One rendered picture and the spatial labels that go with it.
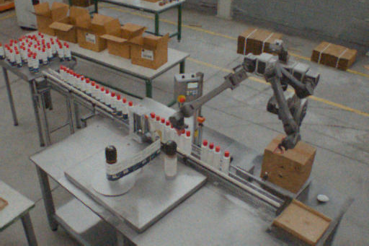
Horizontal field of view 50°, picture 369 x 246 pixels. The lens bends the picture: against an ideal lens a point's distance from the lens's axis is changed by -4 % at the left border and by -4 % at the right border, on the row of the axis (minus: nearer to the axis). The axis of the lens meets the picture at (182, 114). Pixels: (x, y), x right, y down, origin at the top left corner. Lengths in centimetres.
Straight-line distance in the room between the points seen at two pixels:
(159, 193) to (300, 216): 96
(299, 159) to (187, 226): 88
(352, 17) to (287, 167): 545
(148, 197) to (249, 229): 70
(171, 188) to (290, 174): 83
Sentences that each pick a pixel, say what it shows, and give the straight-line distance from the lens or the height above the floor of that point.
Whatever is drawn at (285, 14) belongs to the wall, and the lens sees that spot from 840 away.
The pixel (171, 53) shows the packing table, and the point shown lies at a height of 78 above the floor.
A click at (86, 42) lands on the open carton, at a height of 86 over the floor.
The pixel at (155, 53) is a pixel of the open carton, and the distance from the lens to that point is 455.
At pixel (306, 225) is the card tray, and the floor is 83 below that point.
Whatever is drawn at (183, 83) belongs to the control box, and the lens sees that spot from 291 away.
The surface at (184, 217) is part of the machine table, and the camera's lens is 273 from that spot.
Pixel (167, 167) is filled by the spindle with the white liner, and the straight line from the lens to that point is 285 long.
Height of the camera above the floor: 280
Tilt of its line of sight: 32 degrees down
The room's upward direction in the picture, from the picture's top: 2 degrees clockwise
